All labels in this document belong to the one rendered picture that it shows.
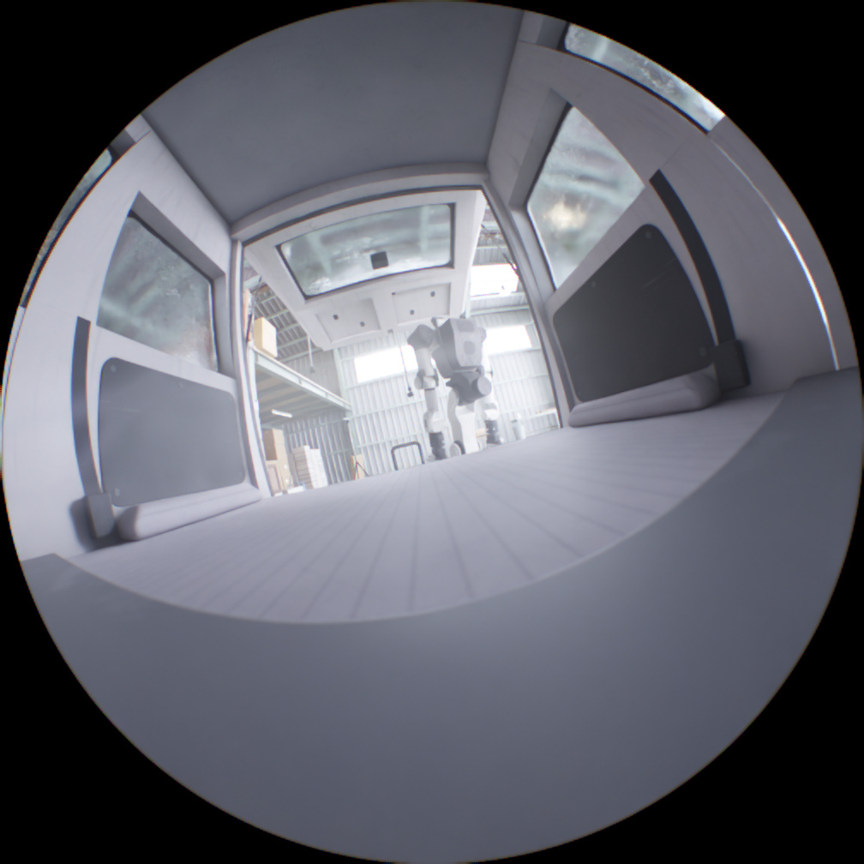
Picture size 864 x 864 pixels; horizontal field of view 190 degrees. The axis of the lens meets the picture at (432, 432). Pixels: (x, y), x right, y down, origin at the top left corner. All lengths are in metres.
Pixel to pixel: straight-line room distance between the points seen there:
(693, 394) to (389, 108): 1.23
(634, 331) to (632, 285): 0.12
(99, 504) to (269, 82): 1.20
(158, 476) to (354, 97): 1.30
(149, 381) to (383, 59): 1.19
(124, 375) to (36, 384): 0.27
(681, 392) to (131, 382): 1.20
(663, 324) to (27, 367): 1.32
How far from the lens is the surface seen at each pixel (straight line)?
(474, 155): 1.36
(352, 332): 2.19
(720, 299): 0.63
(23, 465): 0.69
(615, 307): 0.80
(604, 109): 0.86
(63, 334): 0.78
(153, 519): 0.65
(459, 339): 1.50
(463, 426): 1.60
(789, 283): 0.60
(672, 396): 0.58
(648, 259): 0.72
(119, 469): 0.74
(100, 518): 0.66
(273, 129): 1.21
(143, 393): 0.83
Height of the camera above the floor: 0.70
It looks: 2 degrees up
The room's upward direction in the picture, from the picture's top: 13 degrees counter-clockwise
